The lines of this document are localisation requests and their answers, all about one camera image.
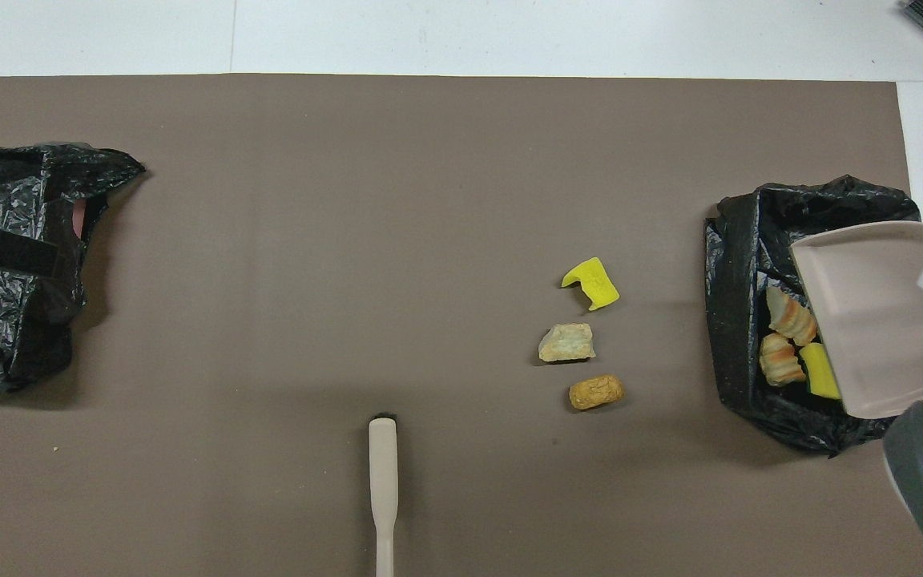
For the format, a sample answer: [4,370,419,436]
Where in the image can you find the beige hand brush black bristles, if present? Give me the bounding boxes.
[368,413,400,577]

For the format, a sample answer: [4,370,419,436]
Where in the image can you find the pale beige bread chunk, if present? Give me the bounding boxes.
[538,323,597,363]

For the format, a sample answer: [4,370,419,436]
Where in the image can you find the plain yellow sponge piece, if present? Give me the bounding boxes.
[562,257,621,312]

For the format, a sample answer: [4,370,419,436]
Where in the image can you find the golden brown bread roll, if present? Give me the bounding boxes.
[568,374,625,411]

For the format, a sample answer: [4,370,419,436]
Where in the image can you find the pale ridged bread piece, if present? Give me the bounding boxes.
[758,333,805,388]

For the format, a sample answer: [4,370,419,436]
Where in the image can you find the orange striped croissant piece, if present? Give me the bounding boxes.
[764,287,819,347]

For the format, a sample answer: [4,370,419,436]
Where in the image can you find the large yellow green sponge piece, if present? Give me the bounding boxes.
[798,343,843,400]

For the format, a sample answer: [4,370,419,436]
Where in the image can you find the beige plastic dustpan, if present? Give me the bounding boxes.
[790,220,923,419]

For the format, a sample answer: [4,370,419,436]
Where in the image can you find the pink plastic bin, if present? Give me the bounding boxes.
[71,200,99,241]

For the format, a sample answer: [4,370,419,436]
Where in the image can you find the brown paper table mat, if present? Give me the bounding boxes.
[0,74,923,577]

